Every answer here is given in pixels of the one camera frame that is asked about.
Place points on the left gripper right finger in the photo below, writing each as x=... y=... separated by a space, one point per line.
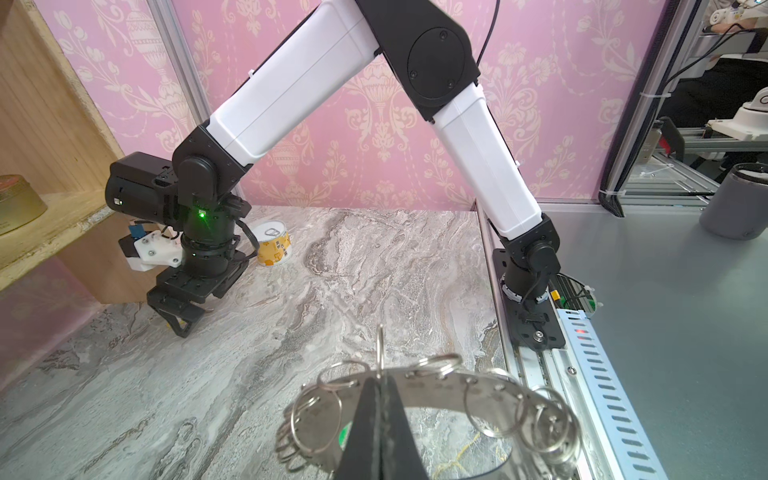
x=399 y=456

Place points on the wooden two-tier shelf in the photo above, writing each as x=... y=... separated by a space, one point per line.
x=53 y=136

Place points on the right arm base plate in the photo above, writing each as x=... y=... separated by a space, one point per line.
x=530 y=324

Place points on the green key tag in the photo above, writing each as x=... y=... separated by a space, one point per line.
x=343 y=436

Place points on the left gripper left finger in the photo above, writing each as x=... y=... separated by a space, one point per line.
x=361 y=457

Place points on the metal ring plate with keyrings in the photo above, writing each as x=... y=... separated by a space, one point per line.
x=466 y=424

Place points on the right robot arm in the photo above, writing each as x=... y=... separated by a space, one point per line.
x=410 y=61

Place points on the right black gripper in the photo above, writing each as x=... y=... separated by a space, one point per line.
x=177 y=294

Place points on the round red-lid tin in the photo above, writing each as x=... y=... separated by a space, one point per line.
x=20 y=204

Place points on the small yellow pull-tab can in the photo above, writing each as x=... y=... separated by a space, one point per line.
x=275 y=244

